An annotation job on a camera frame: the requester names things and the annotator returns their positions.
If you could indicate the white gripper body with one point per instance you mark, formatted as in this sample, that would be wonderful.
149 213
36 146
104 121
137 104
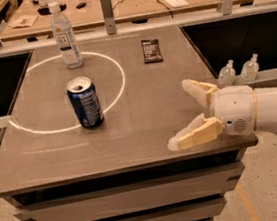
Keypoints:
234 110

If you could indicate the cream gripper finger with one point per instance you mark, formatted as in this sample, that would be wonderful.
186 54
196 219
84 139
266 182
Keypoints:
200 91
199 131

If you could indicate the blue pepsi can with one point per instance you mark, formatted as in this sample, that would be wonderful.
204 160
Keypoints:
85 102

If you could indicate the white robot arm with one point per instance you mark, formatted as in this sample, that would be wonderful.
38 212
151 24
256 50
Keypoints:
265 108

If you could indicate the black rxbar chocolate wrapper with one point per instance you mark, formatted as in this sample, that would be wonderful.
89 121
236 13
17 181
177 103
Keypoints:
151 51

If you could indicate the left clear sanitizer bottle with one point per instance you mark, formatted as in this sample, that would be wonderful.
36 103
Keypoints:
226 75

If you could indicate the clear sanitizer bottle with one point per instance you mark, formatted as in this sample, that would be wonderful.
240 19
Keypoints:
226 75
250 69

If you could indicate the right clear sanitizer bottle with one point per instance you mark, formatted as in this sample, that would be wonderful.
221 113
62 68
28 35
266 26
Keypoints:
250 69

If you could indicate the white paper sheet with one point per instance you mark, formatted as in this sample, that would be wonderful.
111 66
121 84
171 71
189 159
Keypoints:
177 3

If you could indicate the small black device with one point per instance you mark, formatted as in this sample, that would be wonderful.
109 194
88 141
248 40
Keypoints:
81 5

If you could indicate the clear water bottle white cap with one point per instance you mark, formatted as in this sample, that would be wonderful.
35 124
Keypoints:
64 36

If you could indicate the grey upper drawer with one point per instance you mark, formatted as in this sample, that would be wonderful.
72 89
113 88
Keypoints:
140 196

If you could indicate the black round object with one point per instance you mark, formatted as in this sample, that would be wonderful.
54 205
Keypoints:
46 11

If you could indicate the brown paper packet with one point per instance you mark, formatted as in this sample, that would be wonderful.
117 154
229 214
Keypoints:
24 21

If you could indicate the middle metal bracket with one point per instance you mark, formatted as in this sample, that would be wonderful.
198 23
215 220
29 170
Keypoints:
108 15

